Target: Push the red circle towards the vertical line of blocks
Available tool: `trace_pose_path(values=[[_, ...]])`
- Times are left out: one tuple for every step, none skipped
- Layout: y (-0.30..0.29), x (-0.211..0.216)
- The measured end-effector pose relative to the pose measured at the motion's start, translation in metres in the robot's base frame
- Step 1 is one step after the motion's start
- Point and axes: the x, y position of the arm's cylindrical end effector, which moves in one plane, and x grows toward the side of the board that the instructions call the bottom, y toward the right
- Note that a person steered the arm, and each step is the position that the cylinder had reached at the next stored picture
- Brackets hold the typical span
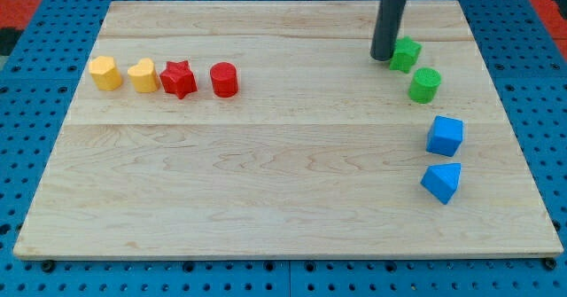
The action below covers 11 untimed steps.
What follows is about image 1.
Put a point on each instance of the green cylinder block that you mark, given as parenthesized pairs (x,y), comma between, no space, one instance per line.
(424,85)

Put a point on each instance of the blue triangular prism block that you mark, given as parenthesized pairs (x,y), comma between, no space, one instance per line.
(442,180)

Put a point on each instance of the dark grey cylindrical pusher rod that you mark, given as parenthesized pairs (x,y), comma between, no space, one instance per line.
(386,29)

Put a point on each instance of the yellow hexagon block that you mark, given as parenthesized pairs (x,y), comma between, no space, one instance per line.
(105,73)

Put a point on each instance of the light wooden board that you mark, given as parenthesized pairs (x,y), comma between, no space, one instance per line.
(319,156)

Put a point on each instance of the green star block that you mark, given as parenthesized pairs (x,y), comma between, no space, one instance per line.
(405,55)

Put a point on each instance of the blue cube block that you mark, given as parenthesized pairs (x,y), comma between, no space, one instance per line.
(445,136)

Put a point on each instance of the red cylinder block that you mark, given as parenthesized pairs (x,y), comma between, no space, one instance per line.
(224,79)

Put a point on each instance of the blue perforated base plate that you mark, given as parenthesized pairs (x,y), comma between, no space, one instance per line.
(44,47)

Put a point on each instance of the yellow heart block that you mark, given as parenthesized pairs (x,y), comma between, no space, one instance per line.
(143,76)

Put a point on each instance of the red star block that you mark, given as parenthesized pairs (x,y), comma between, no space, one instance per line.
(178,79)

